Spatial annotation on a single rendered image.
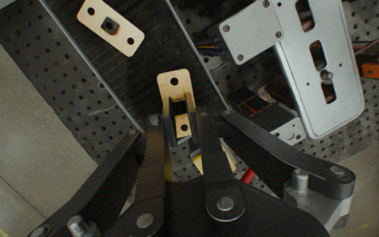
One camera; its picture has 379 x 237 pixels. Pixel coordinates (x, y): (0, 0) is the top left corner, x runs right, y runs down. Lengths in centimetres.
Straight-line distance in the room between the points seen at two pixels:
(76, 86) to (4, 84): 114
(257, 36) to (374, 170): 260
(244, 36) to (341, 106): 39
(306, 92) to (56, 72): 84
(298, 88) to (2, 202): 259
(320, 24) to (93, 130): 84
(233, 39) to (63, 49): 65
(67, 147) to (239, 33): 171
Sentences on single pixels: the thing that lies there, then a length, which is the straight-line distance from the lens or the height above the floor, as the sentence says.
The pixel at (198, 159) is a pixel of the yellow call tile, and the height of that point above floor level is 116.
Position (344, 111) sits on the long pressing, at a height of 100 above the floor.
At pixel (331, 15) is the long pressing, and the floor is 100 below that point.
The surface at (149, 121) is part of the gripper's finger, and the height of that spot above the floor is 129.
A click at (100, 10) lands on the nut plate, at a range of 29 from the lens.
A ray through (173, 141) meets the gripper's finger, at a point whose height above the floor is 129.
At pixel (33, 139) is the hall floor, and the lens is 199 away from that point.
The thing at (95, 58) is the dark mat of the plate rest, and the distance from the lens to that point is 30.
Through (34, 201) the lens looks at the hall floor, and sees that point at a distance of 242.
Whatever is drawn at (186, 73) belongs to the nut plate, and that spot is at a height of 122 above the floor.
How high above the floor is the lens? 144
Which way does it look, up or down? 69 degrees down
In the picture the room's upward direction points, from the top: 167 degrees clockwise
